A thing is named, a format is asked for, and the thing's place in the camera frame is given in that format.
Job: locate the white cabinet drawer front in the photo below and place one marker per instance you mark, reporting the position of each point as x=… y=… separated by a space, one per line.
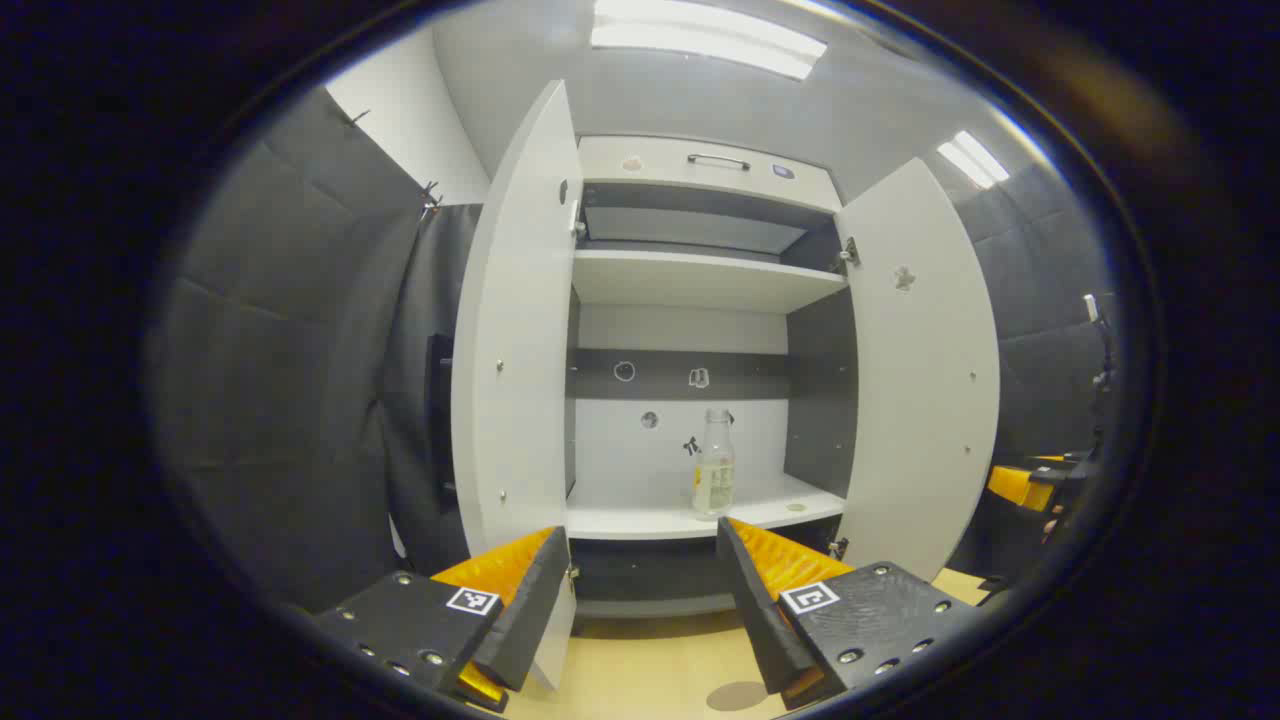
x=660 y=175

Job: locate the round brown coaster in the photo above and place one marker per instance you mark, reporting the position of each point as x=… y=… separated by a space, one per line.
x=737 y=696

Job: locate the white cabinet door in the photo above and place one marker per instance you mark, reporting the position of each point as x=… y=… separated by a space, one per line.
x=920 y=400
x=510 y=350

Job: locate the ceiling light panel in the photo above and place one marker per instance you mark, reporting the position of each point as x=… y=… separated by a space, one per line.
x=705 y=35
x=975 y=158

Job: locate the clear glass bottle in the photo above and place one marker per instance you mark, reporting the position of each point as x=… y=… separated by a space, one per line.
x=714 y=470

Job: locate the black backdrop cloth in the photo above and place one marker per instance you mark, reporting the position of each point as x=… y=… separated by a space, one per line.
x=280 y=350

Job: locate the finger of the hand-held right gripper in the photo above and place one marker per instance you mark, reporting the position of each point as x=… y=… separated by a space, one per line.
x=1015 y=487

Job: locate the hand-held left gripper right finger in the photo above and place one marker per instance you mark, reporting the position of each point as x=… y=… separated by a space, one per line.
x=765 y=620

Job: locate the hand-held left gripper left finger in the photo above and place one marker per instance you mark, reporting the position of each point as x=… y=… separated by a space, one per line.
x=530 y=620

